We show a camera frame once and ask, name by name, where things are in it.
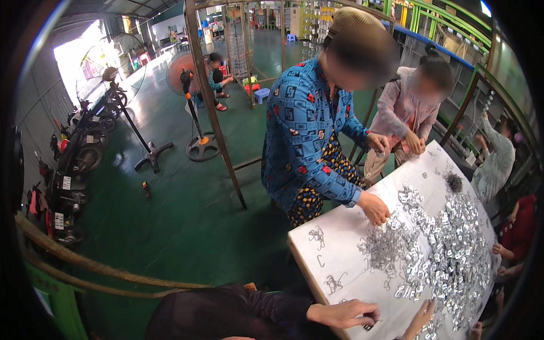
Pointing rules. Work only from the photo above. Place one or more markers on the person's left hand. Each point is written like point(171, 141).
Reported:
point(340, 314)

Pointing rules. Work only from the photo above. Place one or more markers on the person's right hand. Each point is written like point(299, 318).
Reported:
point(418, 321)

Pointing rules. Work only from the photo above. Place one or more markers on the person's right fingers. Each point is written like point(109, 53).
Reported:
point(428, 310)

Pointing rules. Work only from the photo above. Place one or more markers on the person's left fingers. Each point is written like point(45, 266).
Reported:
point(369, 313)

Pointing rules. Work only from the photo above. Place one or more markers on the small silver metal clip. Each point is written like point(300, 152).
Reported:
point(368, 327)

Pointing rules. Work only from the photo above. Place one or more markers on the white table board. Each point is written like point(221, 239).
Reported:
point(344, 259)

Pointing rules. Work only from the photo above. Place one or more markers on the heap of silver metal clips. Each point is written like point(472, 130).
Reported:
point(454, 255)

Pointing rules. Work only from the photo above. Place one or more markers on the person's body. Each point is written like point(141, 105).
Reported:
point(191, 314)

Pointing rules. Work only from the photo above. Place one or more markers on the blue plastic stool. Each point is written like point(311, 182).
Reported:
point(262, 94)

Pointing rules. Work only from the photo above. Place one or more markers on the small dark floor tool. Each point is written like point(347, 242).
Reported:
point(146, 190)

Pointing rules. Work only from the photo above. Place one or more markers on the red plastic stool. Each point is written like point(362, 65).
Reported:
point(252, 87)

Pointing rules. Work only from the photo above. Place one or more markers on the rusty pipe railing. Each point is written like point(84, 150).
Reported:
point(93, 265)

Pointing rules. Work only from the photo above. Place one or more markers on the orange standing fan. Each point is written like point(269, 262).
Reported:
point(191, 93)

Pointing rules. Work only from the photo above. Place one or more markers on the hanging rack of metal parts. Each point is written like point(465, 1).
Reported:
point(236, 46)

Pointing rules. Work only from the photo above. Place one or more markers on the green metal bin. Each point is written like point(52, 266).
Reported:
point(59, 304)

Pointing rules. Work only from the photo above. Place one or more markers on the row of parked motorbikes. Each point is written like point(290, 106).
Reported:
point(74, 165)

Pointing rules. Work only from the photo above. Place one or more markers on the large black standing fan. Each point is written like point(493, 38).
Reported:
point(112, 76)

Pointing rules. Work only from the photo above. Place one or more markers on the rusty metal frame rack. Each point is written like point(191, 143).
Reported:
point(212, 102)

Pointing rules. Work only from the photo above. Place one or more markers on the green metal frame structure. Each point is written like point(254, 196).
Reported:
point(459, 38)

